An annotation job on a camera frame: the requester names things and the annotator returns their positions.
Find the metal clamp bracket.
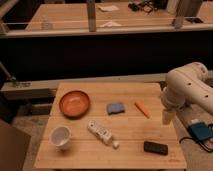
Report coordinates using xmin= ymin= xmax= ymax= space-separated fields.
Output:
xmin=0 ymin=61 xmax=31 ymax=87

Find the white paper sheet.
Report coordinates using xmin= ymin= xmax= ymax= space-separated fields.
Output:
xmin=98 ymin=5 xmax=119 ymax=12

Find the metal frame post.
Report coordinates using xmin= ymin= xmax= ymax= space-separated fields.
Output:
xmin=86 ymin=0 xmax=96 ymax=32

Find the black cable bundle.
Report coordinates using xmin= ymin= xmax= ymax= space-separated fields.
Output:
xmin=127 ymin=0 xmax=156 ymax=14

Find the crumpled white paper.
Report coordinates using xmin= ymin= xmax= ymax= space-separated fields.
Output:
xmin=100 ymin=21 xmax=122 ymax=28

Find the blue sponge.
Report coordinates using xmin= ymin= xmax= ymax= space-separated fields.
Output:
xmin=106 ymin=102 xmax=125 ymax=115

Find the black phone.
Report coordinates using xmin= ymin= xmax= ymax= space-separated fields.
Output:
xmin=144 ymin=141 xmax=168 ymax=155

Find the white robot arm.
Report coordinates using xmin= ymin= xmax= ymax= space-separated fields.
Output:
xmin=160 ymin=62 xmax=213 ymax=125

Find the blue power adapter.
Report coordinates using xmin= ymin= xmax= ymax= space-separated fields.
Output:
xmin=187 ymin=122 xmax=213 ymax=141

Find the clear plastic bottle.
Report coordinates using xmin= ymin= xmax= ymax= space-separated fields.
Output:
xmin=41 ymin=16 xmax=53 ymax=30

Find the white ceramic cup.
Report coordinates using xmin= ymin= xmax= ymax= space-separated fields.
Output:
xmin=49 ymin=126 xmax=71 ymax=150

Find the cardboard box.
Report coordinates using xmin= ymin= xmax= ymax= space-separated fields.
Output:
xmin=0 ymin=120 xmax=31 ymax=171

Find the orange wooden bowl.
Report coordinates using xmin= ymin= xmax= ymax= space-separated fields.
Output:
xmin=59 ymin=90 xmax=90 ymax=118

